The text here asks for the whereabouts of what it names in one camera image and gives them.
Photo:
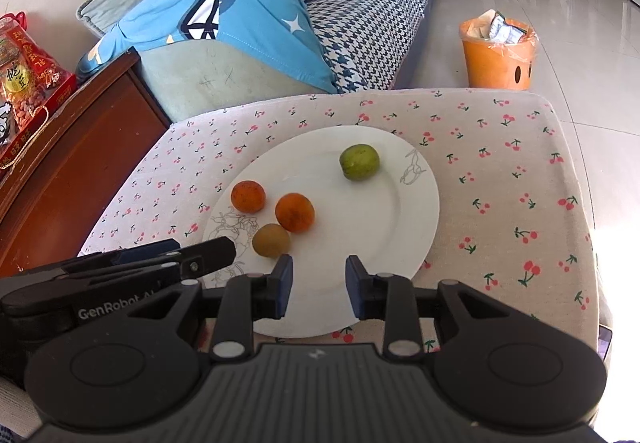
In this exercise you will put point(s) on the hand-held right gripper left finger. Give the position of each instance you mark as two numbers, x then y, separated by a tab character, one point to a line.
284	285

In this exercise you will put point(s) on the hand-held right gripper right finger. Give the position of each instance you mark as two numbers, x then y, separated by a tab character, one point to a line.
354	288

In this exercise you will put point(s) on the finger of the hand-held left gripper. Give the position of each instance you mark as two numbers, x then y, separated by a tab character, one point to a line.
145	250
210	255

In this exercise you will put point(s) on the brownish green fruit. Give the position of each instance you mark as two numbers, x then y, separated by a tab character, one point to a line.
271	239

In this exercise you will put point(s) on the white plate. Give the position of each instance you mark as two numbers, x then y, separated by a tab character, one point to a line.
350	223

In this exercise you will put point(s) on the orange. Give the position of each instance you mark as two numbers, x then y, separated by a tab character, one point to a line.
295	212
247	196

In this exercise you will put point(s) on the green mango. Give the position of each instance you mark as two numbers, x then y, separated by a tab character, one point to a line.
359	162

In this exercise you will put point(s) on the wooden side table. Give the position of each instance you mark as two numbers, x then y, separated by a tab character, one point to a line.
75	163

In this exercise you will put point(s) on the green sofa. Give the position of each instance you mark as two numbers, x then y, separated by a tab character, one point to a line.
215	78

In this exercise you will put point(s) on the cherry print tablecloth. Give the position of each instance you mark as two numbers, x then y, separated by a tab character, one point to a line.
500	173

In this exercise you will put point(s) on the blue star print pillow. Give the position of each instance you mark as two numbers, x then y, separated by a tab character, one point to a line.
250	8

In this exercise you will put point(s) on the device screen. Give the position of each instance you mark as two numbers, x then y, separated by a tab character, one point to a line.
605	340

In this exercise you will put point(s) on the orange smiley trash bin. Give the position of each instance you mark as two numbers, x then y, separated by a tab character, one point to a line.
497	65

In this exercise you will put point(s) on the houndstooth sofa cover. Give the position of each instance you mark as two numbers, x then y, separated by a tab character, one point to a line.
380	13

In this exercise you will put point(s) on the crumpled white packaging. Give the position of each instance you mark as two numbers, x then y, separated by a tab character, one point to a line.
505	28

